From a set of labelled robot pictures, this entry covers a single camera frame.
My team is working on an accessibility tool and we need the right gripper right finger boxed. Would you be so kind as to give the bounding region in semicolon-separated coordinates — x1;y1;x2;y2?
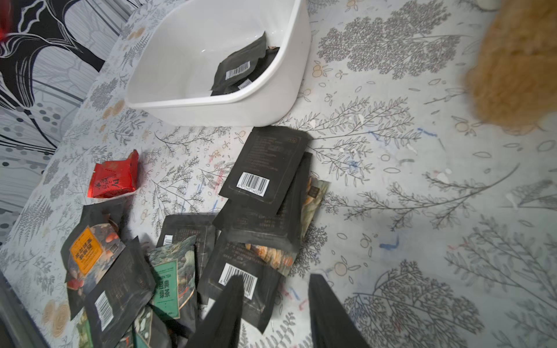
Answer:
308;274;368;347

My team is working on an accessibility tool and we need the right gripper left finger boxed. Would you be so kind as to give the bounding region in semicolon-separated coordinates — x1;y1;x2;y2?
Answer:
185;275;244;348

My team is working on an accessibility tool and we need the black barcode tea bag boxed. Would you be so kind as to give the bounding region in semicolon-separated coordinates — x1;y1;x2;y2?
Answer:
210;33;267;96
84;238;156;347

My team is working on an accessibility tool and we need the green leafy tea bag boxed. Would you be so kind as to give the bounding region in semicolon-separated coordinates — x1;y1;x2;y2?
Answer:
148;236;198;338

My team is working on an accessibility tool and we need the black barcode tea bag front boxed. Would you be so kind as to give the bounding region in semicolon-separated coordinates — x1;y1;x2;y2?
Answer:
84;238;156;347

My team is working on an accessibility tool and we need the orange label tea bag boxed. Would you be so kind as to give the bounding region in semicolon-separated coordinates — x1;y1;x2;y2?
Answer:
60;211;125;319

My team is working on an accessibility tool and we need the red square tea bag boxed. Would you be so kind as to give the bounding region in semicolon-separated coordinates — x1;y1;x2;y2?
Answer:
87;150;139;199

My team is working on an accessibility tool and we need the white plastic storage box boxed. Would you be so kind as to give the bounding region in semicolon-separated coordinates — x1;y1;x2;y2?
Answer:
125;0;311;126

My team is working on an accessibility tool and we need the brown plush teddy dog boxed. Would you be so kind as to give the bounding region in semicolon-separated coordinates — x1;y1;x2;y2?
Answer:
466;1;556;128

